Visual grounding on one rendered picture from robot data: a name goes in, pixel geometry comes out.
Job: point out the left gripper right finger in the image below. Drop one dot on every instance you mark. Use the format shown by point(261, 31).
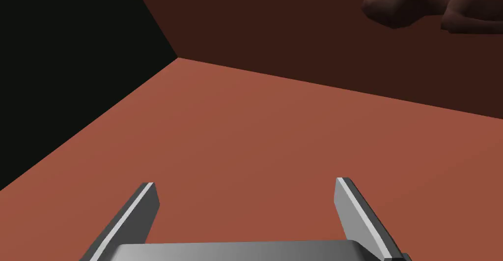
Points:
point(355, 214)

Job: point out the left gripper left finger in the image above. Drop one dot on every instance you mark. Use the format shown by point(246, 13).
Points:
point(133, 217)

